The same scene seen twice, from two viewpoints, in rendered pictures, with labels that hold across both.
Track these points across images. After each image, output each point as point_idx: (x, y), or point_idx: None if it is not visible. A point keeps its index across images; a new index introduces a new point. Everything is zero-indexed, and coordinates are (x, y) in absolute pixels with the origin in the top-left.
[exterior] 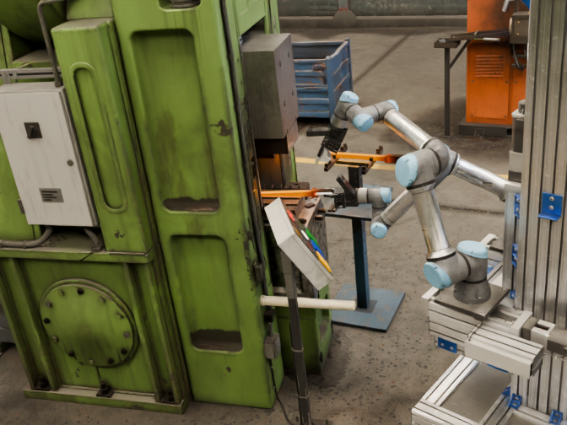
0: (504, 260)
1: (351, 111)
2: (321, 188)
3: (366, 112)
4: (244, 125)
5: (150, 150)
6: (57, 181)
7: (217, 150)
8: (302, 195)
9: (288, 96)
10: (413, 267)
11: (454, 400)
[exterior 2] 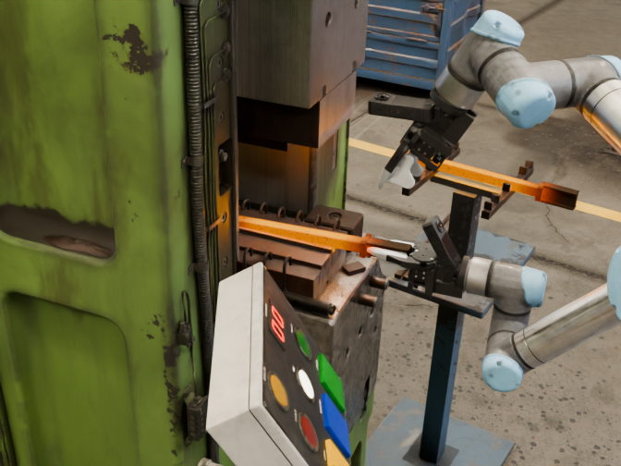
0: None
1: (499, 67)
2: (397, 202)
3: (541, 77)
4: (209, 55)
5: None
6: None
7: (116, 108)
8: (339, 245)
9: (344, 6)
10: (536, 389)
11: None
